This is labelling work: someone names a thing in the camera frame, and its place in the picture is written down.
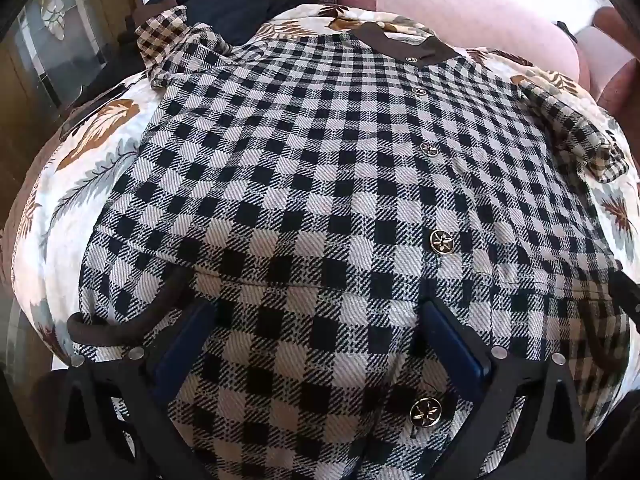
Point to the pink pillow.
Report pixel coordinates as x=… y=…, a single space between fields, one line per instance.
x=465 y=5

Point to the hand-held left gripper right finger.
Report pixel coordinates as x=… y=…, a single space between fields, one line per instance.
x=452 y=342

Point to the black white checkered jacket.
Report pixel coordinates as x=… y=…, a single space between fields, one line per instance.
x=320 y=170

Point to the brown pink cushion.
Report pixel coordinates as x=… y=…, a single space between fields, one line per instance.
x=617 y=55

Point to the black garment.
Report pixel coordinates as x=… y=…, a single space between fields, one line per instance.
x=235 y=0

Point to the leaf print blanket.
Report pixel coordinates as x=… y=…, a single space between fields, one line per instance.
x=95 y=160

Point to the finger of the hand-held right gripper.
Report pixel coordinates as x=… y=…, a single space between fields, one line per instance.
x=627 y=302

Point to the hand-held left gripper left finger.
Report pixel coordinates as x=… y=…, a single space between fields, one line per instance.
x=184 y=342

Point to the wooden glass cabinet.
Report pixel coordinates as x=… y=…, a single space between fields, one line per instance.
x=45 y=40

